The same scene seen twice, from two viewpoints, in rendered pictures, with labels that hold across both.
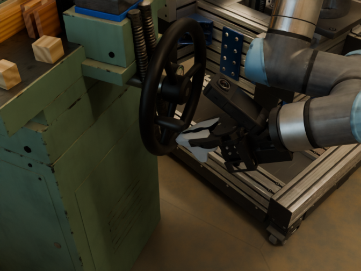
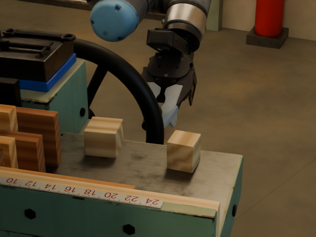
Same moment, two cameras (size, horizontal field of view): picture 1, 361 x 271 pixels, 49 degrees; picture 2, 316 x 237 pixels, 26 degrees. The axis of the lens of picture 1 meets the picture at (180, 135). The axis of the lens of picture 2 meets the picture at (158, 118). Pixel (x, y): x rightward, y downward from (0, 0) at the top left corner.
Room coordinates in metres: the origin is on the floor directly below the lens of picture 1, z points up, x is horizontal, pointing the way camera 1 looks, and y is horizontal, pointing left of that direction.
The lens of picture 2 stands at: (0.72, 0.96, 1.32)
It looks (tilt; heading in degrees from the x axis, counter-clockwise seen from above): 28 degrees down; 260
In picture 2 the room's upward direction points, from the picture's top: straight up
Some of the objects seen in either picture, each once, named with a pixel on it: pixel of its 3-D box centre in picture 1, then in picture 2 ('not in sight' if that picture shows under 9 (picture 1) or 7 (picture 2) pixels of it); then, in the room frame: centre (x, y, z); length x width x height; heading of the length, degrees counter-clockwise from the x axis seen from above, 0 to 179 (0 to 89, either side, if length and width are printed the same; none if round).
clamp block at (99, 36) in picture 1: (113, 26); (20, 105); (0.76, 0.14, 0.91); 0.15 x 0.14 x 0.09; 156
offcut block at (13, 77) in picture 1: (5, 74); (184, 151); (0.57, 0.30, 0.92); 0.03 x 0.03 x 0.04; 60
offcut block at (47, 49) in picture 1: (48, 49); (104, 137); (0.66, 0.25, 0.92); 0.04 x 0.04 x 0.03; 69
